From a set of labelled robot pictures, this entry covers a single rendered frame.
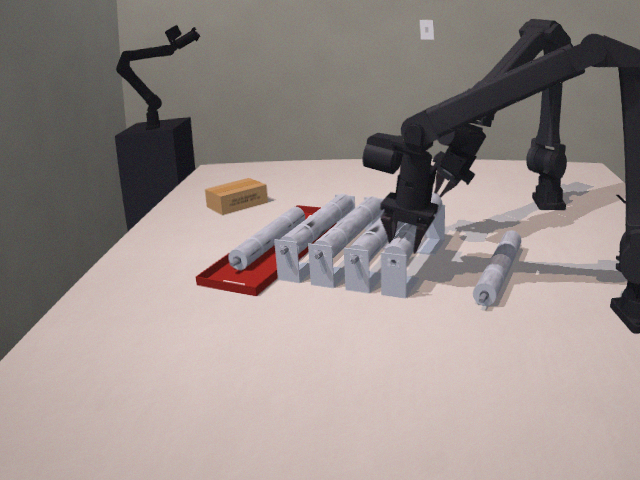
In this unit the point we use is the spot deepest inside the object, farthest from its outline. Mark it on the red scrap tray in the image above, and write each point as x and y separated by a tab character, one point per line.
262	271

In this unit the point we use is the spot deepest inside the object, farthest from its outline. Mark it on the brown cardboard box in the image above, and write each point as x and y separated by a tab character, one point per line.
236	196

